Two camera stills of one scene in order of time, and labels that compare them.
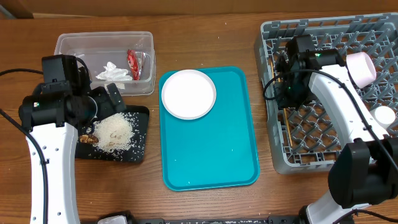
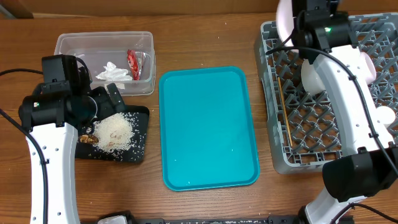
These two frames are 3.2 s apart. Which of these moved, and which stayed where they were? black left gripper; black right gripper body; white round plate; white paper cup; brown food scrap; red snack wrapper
Moved: white round plate; black right gripper body
Stayed: red snack wrapper; white paper cup; black left gripper; brown food scrap
